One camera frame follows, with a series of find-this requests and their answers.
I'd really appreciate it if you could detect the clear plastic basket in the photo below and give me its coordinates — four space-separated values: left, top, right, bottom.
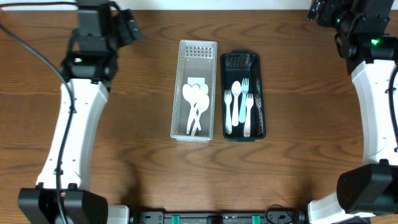
170 40 217 142

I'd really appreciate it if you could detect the white plastic spoon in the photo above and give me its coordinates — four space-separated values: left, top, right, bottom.
185 83 201 136
182 83 202 131
191 95 210 136

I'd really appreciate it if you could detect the translucent plastic spoon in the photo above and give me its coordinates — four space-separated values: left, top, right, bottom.
200 83 209 95

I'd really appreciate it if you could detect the black plastic basket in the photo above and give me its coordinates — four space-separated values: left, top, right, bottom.
220 50 266 142

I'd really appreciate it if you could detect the teal plastic fork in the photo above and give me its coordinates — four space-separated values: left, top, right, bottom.
239 78 249 123

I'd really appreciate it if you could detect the white plastic fork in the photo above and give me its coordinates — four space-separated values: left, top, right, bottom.
243 93 254 138
224 90 232 134

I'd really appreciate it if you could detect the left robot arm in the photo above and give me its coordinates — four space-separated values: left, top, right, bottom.
18 4 141 223

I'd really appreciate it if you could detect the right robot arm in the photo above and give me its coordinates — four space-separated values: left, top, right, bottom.
305 0 397 223

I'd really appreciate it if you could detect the white label sticker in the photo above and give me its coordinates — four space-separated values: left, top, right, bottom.
187 77 205 86

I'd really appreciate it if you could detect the white spoon in basket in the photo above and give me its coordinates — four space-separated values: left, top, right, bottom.
231 81 242 126

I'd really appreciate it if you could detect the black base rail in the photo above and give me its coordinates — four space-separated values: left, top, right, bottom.
128 204 309 224

